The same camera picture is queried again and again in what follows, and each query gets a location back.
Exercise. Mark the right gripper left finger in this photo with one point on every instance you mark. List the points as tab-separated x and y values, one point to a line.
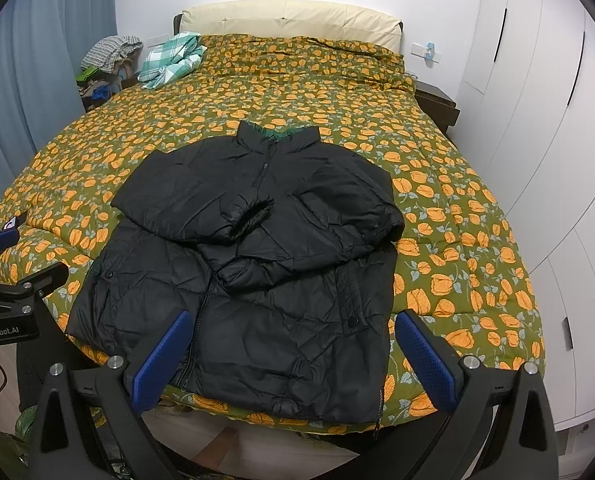
65	442

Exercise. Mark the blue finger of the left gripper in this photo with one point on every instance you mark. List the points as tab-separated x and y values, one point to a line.
9	233

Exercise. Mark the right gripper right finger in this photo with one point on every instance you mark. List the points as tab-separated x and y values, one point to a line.
498	422

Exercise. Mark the black puffer jacket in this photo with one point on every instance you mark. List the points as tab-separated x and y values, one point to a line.
282	248

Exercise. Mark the green orange floral duvet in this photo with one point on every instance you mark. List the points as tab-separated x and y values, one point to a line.
458	265

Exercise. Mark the blue grey curtain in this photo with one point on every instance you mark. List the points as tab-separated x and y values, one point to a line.
42	43

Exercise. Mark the cluttered side chair items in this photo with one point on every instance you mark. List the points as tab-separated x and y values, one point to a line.
97	87

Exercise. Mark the grey striped garment pile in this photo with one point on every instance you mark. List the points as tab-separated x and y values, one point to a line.
109	52

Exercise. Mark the green white checked cloth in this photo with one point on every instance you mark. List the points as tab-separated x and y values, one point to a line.
171	61

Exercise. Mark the dark wooden nightstand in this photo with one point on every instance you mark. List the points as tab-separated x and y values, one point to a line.
442	109

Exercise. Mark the white wardrobe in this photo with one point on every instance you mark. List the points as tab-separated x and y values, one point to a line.
527	126

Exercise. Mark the cream padded headboard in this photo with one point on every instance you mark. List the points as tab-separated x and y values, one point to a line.
292	18

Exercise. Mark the white wall socket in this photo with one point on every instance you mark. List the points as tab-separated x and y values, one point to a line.
427	52

